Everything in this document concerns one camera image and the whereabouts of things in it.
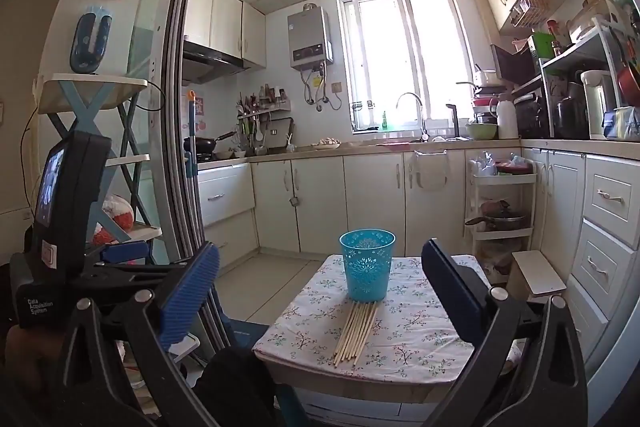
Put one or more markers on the floral white tablecloth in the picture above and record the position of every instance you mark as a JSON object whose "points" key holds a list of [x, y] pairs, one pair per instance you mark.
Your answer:
{"points": [[400, 337]]}

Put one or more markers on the kitchen window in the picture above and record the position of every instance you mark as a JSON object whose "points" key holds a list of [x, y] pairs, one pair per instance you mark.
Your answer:
{"points": [[405, 57]]}

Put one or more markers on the white door bag holder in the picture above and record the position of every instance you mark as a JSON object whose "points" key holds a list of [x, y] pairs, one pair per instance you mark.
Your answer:
{"points": [[429, 157]]}

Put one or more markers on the white saucepan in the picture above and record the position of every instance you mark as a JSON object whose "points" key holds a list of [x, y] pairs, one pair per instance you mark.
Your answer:
{"points": [[487, 78]]}

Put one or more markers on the green dish soap bottle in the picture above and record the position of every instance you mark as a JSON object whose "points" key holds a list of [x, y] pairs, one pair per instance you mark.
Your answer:
{"points": [[384, 122]]}

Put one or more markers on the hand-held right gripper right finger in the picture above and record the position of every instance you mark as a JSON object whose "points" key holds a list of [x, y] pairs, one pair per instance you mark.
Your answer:
{"points": [[450, 287]]}

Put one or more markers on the green bowl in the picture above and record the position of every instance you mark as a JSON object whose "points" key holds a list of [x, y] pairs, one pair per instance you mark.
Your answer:
{"points": [[482, 132]]}

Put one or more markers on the white shelf with blue frame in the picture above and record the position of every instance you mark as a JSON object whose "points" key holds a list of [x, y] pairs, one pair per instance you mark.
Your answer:
{"points": [[90, 87]]}

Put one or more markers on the wall utensil rack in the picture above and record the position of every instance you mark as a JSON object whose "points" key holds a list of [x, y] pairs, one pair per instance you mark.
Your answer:
{"points": [[265, 112]]}

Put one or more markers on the bundle of wooden chopsticks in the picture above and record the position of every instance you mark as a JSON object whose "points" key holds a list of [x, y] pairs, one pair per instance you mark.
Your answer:
{"points": [[356, 332]]}

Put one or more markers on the black cooking pot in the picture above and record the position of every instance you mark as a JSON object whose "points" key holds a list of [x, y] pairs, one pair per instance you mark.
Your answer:
{"points": [[570, 114]]}

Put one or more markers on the white counter rack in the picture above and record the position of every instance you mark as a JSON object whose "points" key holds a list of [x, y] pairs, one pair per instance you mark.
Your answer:
{"points": [[575, 54]]}

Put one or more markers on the red paper wall decorations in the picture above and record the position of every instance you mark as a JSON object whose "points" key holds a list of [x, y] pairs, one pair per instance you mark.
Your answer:
{"points": [[200, 107]]}

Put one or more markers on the black flat panel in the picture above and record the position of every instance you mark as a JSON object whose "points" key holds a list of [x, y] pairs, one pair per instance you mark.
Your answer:
{"points": [[512, 67]]}

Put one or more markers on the white step stool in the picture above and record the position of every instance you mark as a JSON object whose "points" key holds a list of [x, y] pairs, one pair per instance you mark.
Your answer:
{"points": [[537, 272]]}

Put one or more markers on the black filter tap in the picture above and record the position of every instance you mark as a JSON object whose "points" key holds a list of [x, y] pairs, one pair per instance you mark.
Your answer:
{"points": [[452, 122]]}

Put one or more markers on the blue dotted slippers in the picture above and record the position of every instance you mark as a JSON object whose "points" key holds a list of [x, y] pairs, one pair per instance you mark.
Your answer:
{"points": [[90, 42]]}

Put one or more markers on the white lower kitchen cabinets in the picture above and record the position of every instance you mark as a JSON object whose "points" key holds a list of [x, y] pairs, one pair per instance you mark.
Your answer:
{"points": [[375, 197]]}

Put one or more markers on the green box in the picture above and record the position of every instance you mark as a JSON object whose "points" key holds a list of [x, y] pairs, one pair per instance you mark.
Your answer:
{"points": [[542, 47]]}

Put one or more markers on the person's left hand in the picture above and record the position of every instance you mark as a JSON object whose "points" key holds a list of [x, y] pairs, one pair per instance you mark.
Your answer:
{"points": [[32, 357]]}

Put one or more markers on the plate of food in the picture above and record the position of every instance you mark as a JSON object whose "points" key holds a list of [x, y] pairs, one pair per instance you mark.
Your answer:
{"points": [[327, 143]]}

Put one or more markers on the clear plastic food bags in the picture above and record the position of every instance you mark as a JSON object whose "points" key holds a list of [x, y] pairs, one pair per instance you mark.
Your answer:
{"points": [[500, 164]]}

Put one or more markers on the blue tissue packet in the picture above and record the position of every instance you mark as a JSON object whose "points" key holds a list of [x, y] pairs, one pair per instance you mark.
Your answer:
{"points": [[622, 124]]}

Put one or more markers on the white rolling cart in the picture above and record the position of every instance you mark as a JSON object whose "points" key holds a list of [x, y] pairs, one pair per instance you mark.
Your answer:
{"points": [[502, 234]]}

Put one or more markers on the dark sauce bottle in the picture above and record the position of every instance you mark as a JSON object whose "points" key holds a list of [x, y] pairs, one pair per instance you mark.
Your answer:
{"points": [[552, 37]]}

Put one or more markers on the white thermos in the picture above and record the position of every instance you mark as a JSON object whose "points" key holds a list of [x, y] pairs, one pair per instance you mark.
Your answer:
{"points": [[507, 119]]}

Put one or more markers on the white upper cabinets over stove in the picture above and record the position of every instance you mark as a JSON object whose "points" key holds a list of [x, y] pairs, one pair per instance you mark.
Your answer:
{"points": [[225, 22]]}

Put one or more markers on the white electric water boiler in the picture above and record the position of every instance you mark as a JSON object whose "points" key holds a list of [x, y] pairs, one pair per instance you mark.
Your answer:
{"points": [[597, 104]]}

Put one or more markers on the chrome sink faucet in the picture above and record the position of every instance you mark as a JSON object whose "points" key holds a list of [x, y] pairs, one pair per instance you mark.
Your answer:
{"points": [[422, 122]]}

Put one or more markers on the dark blue flat object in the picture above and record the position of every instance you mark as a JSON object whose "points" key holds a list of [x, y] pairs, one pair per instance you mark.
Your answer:
{"points": [[245, 332]]}

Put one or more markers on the blue perforated plastic basket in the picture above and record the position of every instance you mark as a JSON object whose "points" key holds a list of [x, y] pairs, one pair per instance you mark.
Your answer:
{"points": [[367, 267]]}

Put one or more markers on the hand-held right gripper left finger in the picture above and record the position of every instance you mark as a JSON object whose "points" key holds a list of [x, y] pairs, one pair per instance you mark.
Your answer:
{"points": [[190, 297]]}

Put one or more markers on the person's black trouser leg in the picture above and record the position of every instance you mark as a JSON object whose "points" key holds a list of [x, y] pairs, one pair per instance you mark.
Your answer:
{"points": [[235, 382]]}

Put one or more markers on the black frying pan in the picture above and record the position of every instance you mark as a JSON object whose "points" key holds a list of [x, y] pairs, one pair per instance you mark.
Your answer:
{"points": [[205, 144]]}

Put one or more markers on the black range hood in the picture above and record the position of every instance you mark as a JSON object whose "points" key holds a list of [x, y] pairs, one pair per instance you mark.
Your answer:
{"points": [[210, 59]]}

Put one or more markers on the red pot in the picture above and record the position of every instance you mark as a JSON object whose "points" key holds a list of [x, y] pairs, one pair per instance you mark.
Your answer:
{"points": [[630, 87]]}

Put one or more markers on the red white plush toy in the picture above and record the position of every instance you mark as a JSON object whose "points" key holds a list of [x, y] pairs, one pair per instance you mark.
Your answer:
{"points": [[119, 212]]}

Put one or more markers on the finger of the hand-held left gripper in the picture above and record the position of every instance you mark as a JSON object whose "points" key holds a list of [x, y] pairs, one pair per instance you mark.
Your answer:
{"points": [[125, 252]]}

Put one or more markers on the grey gas water heater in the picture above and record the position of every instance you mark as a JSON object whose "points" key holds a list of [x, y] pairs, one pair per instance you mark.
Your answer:
{"points": [[309, 37]]}

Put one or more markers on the stack of bowls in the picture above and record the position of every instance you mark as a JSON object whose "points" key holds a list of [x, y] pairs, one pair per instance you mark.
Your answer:
{"points": [[485, 109]]}

